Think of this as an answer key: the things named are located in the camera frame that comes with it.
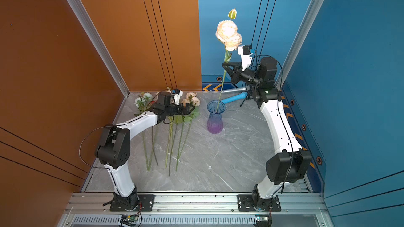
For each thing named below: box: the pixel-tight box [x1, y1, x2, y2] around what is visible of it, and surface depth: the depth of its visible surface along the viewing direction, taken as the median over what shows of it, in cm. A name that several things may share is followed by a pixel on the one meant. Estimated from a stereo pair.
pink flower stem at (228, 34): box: [215, 8, 243, 113], surface depth 55 cm
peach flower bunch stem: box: [164, 115, 174, 169], surface depth 96 cm
